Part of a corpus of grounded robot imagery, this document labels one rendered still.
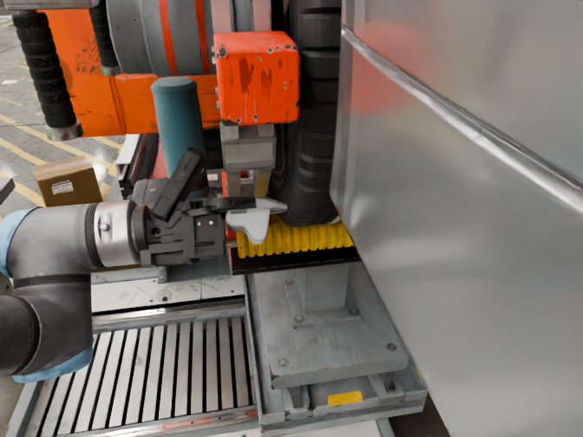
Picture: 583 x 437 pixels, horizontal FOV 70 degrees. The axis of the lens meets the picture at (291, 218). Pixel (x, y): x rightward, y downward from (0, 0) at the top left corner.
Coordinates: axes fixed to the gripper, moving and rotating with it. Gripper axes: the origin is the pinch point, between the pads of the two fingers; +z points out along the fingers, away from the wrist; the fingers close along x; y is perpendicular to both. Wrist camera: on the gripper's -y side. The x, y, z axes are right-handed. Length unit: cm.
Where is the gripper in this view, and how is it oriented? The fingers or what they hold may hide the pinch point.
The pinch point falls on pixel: (278, 204)
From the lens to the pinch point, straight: 61.8
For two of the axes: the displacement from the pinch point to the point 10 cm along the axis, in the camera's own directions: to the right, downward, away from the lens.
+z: 9.8, -1.0, 1.4
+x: 1.2, -2.2, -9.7
